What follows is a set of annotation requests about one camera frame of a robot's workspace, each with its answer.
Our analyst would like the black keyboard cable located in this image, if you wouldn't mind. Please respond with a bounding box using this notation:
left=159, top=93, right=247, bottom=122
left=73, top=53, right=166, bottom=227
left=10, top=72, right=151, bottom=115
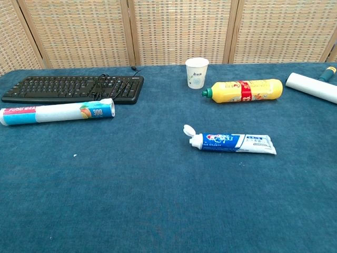
left=92, top=66, right=142, bottom=102

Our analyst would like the white plastic bag roll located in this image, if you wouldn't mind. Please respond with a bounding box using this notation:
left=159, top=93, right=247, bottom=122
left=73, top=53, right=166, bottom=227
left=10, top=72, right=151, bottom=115
left=0, top=98, right=116, bottom=127

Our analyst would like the blue tablecloth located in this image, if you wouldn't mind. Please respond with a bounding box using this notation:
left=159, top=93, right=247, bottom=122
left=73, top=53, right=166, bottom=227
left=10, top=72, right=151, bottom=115
left=0, top=62, right=337, bottom=253

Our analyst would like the yellow bottle with green cap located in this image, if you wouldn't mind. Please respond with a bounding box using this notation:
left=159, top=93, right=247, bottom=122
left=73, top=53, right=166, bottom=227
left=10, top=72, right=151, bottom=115
left=202, top=79, right=284, bottom=104

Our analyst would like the white lint roller teal handle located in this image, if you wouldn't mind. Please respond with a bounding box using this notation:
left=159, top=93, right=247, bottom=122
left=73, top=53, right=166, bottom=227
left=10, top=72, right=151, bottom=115
left=285, top=65, right=337, bottom=104

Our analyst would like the blue and white toothpaste tube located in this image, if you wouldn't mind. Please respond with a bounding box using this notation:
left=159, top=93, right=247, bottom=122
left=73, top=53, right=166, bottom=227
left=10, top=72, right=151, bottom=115
left=183, top=124, right=277, bottom=155

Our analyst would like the white paper cup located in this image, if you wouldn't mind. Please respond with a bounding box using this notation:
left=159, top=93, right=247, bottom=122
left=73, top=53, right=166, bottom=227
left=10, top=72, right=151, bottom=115
left=185, top=57, right=210, bottom=90

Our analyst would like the black computer keyboard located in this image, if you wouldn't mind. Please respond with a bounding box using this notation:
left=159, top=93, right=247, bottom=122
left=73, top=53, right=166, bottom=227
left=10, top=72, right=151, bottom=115
left=1, top=75, right=145, bottom=105

